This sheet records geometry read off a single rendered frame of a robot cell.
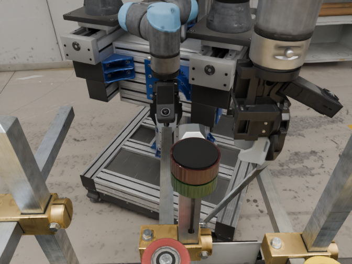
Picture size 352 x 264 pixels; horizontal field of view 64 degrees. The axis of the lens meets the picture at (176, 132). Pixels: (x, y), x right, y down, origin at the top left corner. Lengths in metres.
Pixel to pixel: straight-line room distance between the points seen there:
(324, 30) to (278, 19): 3.38
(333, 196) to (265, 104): 0.19
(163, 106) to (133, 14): 0.23
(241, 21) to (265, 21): 0.60
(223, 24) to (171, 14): 0.33
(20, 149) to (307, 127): 2.22
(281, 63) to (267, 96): 0.07
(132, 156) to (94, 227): 0.43
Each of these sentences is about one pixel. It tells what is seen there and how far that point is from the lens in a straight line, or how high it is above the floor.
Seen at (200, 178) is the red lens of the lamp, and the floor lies 1.11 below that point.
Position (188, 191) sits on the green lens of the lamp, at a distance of 0.34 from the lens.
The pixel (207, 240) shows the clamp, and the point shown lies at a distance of 0.57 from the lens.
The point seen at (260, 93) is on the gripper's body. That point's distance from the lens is 0.44.
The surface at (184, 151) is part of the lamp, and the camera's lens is 0.34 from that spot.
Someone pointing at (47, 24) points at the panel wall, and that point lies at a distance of 3.21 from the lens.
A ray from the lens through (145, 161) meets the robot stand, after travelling 1.65.
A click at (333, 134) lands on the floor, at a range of 2.46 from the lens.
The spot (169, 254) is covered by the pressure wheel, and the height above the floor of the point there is 0.90.
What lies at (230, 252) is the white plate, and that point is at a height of 0.77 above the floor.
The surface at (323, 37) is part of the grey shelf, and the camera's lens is 3.79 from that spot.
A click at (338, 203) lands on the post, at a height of 0.98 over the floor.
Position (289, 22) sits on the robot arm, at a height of 1.25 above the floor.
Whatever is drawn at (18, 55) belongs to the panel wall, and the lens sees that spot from 3.41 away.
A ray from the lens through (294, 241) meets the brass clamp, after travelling 0.65.
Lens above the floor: 1.35
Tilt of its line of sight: 38 degrees down
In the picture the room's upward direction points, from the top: straight up
